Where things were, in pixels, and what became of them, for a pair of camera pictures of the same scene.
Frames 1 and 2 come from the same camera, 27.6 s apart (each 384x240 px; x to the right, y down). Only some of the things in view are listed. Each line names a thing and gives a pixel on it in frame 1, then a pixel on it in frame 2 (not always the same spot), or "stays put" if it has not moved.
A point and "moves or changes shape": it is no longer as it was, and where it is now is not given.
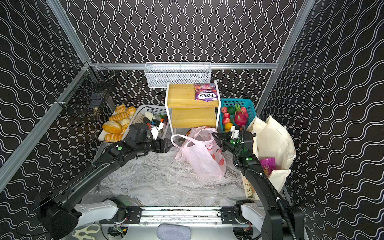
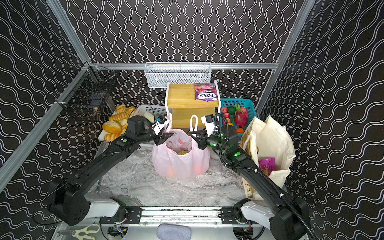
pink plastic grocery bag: (205, 157) moves or changes shape
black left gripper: (159, 145) -> (160, 137)
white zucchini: (150, 116) stays put
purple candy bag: (269, 165) stays put
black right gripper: (221, 138) -> (198, 140)
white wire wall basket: (157, 74) stays put
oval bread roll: (112, 127) stays put
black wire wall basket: (89, 90) stays put
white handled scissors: (86, 234) stays put
